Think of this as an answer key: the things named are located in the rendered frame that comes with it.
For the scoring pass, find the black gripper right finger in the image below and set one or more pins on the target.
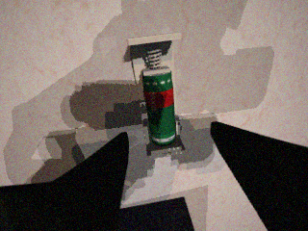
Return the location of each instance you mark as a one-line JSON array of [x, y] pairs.
[[272, 173]]

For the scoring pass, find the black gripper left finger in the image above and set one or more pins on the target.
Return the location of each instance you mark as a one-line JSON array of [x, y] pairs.
[[86, 198]]

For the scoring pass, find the green and red battery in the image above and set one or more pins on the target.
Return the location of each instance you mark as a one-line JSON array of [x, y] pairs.
[[159, 100]]

